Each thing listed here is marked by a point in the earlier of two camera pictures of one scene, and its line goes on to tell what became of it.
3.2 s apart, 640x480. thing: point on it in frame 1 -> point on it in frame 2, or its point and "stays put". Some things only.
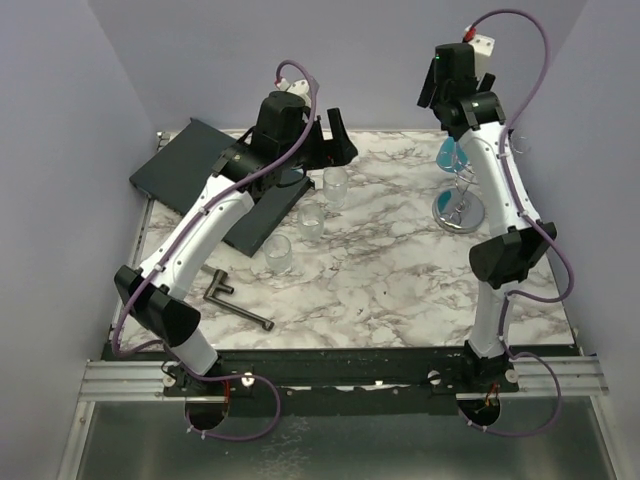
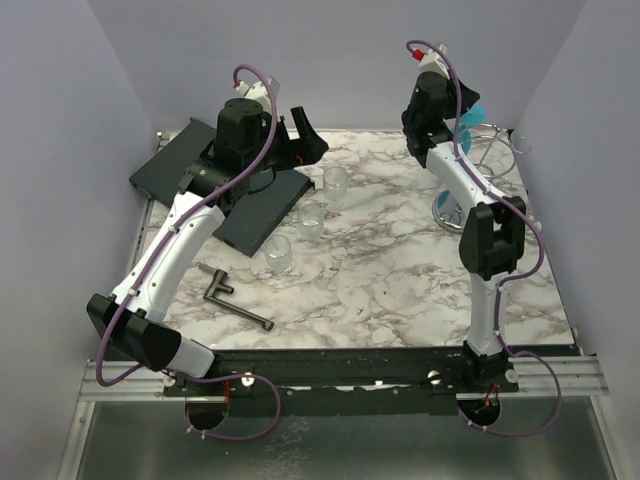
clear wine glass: x=335 y=184 stays put
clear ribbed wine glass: x=310 y=223 stays put
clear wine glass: x=277 y=253 stays put
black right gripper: x=430 y=90 -> x=467 y=96
